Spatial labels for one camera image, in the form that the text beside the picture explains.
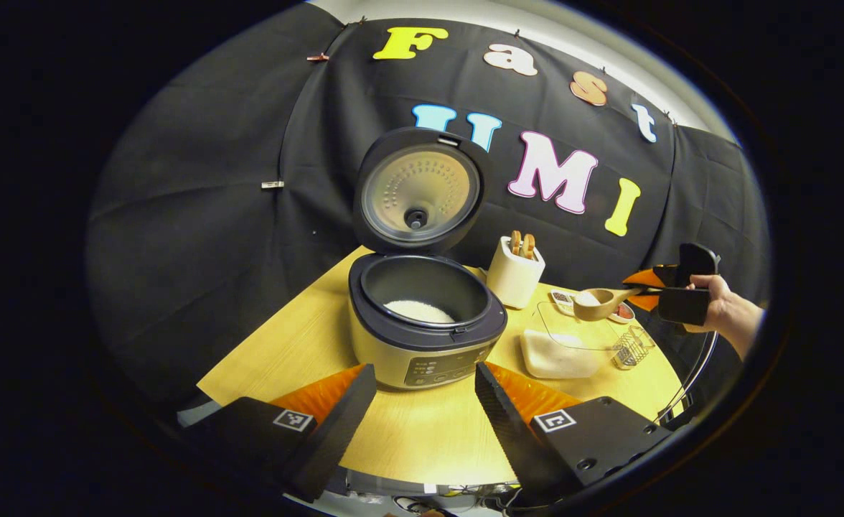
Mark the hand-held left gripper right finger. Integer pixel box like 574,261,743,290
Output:
474,361,674,507

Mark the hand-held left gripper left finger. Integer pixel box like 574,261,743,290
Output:
178,363,378,503

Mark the clear wire chopstick holder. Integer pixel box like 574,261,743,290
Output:
612,325,656,371

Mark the wooden spoon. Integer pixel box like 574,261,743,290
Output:
573,286,663,322

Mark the white rice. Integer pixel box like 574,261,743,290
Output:
521,329,602,379
384,299,456,324

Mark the clear plastic rice container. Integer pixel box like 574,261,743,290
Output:
521,300,634,379

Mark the dark lid rice cooker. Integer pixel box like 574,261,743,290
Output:
348,127,509,391

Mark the white toaster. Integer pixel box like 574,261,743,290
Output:
486,236,546,310

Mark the black backdrop cloth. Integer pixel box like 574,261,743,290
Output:
85,4,771,403

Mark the thin black cable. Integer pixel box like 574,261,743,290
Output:
654,330,719,426

